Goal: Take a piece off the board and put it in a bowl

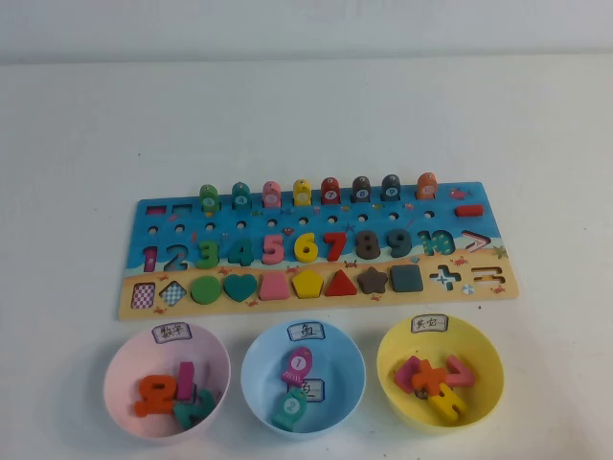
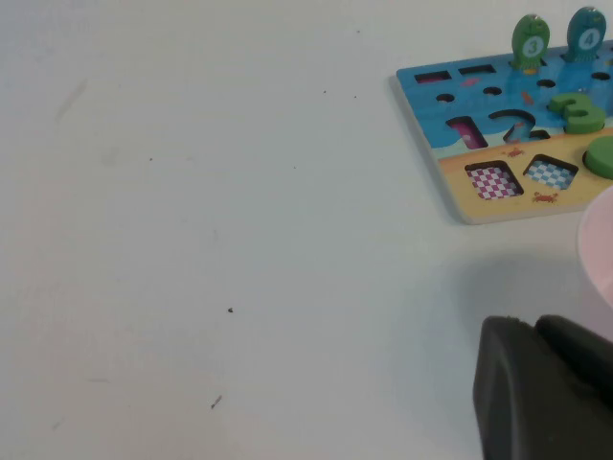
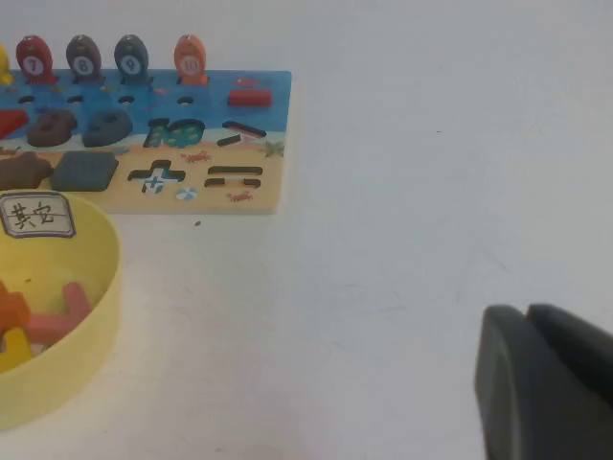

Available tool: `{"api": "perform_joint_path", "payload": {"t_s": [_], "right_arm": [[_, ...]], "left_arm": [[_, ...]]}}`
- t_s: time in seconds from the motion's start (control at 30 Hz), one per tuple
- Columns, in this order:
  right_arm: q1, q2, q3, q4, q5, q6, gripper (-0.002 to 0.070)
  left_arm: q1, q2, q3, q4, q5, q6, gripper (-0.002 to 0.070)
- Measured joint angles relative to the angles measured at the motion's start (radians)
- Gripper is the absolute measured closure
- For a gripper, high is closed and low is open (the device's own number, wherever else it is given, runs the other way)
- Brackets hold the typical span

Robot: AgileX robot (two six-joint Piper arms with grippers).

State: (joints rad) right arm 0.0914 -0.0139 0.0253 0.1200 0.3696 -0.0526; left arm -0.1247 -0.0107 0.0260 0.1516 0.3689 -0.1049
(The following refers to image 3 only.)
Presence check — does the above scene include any wooden ocean puzzle board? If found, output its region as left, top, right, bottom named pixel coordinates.
left=0, top=70, right=292, bottom=216

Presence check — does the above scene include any yellow equals sign piece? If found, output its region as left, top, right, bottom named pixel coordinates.
left=0, top=327, right=35, bottom=376

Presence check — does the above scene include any brown number eight piece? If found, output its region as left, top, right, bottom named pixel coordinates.
left=25, top=108, right=79, bottom=148

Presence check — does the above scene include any red minus bar piece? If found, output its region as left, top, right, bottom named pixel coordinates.
left=228, top=88, right=274, bottom=108

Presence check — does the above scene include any pink greater-than sign piece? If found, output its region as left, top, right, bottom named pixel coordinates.
left=25, top=282, right=94, bottom=344

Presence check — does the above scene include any orange fish piece ten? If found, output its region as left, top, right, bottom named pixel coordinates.
left=172, top=34, right=211, bottom=85

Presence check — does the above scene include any red fish piece seven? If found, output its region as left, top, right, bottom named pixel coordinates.
left=14, top=34, right=56, bottom=85

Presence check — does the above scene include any orange plus sign piece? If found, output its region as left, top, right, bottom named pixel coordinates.
left=0, top=279, right=32, bottom=337

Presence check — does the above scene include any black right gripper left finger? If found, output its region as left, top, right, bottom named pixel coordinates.
left=473, top=304, right=613, bottom=460

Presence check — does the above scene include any grey number nine piece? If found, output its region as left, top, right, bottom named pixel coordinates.
left=81, top=108, right=134, bottom=149

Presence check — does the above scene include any brown star piece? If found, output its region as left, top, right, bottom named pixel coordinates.
left=0, top=151, right=55, bottom=191

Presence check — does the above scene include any yellow plastic bowl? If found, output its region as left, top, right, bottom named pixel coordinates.
left=0, top=191, right=124, bottom=430

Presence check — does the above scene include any red number seven piece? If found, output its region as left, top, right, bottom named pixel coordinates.
left=0, top=110, right=30, bottom=141

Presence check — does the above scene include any paper label on yellow rim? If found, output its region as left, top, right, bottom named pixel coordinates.
left=0, top=191, right=78, bottom=240

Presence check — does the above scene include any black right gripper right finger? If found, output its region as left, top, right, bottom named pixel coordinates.
left=526, top=302, right=613, bottom=407

